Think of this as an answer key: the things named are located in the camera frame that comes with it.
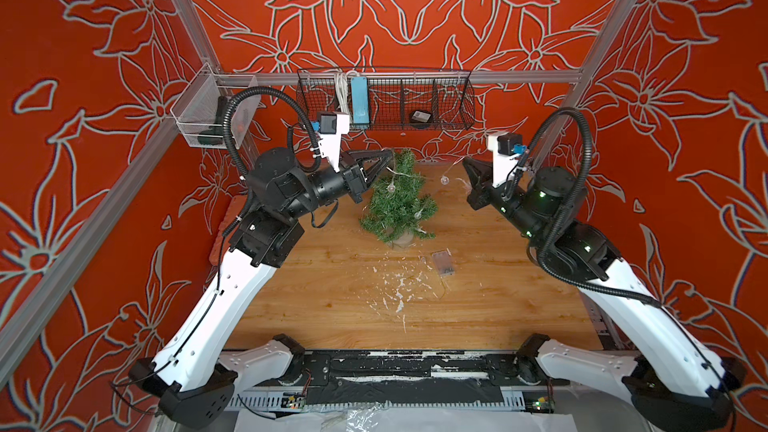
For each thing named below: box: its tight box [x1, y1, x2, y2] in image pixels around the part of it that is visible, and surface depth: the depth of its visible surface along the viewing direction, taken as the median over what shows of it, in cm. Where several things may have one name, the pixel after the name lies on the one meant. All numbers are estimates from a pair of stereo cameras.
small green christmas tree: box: [360, 149, 438, 248], surface depth 76 cm
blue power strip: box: [351, 76, 370, 124], surface depth 92 cm
